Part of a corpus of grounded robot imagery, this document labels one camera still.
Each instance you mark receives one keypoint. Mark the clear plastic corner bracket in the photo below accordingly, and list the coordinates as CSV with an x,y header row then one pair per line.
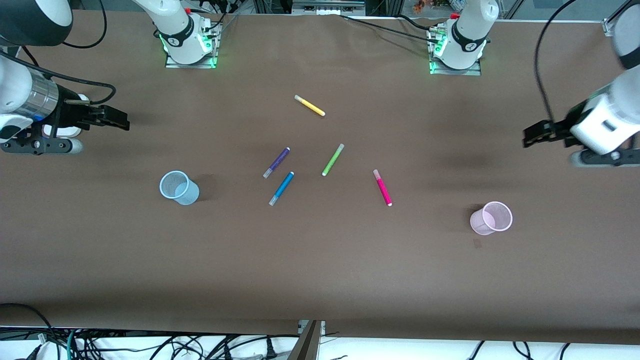
x,y
610,27

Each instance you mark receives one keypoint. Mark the green marker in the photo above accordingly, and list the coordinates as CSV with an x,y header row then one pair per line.
x,y
332,160

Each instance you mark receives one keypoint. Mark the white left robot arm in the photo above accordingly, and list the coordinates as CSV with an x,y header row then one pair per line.
x,y
467,30

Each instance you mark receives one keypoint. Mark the purple marker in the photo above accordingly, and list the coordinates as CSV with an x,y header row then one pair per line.
x,y
276,162

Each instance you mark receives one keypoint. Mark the pink marker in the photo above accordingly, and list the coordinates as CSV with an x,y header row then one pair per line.
x,y
382,187

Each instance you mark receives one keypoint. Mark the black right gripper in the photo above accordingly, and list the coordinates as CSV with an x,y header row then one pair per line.
x,y
70,111

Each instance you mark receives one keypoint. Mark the grey metal post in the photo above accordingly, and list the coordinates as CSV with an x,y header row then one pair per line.
x,y
306,345

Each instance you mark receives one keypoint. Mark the brown table cover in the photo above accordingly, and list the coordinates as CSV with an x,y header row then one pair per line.
x,y
320,270

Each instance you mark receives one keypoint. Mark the translucent pink plastic cup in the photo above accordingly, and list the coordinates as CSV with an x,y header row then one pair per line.
x,y
480,222

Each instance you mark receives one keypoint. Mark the yellow marker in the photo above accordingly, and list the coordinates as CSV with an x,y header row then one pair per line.
x,y
310,105

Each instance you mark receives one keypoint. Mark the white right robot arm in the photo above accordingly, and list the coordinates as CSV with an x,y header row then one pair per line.
x,y
175,25

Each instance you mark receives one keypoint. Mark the grey metal box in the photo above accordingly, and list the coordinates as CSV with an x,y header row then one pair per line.
x,y
327,7

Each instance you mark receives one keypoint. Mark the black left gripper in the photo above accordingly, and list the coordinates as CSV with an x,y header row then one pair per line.
x,y
561,127

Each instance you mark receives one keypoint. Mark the blue marker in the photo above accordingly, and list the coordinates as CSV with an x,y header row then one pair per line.
x,y
282,188

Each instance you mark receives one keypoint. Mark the black power plug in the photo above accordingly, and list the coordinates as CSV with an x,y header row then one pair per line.
x,y
270,351

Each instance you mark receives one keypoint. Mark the translucent blue plastic cup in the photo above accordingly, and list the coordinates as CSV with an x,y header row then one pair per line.
x,y
187,195

